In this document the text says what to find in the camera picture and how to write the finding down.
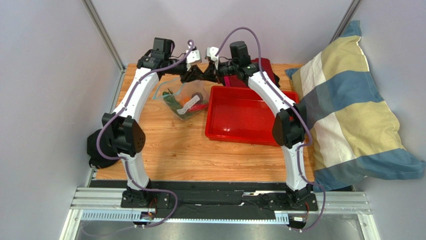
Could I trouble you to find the orange fruit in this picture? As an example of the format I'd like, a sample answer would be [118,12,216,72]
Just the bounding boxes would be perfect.
[179,96,192,105]

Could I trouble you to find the clear zip top bag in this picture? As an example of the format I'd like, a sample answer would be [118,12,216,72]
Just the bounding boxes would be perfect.
[152,77,210,121]

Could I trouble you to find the green cucumber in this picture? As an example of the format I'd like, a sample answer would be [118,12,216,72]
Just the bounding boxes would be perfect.
[162,91,187,118]

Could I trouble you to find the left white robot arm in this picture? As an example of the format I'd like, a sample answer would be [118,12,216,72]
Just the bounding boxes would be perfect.
[96,37,201,208]

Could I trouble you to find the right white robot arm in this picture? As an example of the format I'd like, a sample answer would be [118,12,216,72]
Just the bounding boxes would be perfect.
[204,41,313,205]

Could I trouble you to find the red plastic tray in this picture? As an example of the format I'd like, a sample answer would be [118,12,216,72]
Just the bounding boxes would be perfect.
[204,85,300,147]

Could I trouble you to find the dark red folded cloth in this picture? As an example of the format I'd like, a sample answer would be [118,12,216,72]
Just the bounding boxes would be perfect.
[223,57,281,89]

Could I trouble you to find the black cap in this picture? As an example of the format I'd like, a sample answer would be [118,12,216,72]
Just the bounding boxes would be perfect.
[86,129,118,169]

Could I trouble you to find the striped blue yellow pillow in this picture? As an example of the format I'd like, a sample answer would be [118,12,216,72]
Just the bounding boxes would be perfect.
[285,20,426,192]

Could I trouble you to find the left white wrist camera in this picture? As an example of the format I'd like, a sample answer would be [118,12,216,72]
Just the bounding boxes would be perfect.
[186,49,202,71]

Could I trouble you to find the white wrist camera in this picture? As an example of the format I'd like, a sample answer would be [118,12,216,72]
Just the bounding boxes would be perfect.
[186,49,202,71]
[205,46,219,70]

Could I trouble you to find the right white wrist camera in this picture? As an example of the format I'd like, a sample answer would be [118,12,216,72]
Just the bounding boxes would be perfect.
[205,46,219,70]

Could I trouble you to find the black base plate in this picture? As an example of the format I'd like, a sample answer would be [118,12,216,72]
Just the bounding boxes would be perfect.
[89,180,351,222]

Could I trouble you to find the aluminium rail frame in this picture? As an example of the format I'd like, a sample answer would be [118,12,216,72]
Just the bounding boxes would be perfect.
[60,181,380,240]

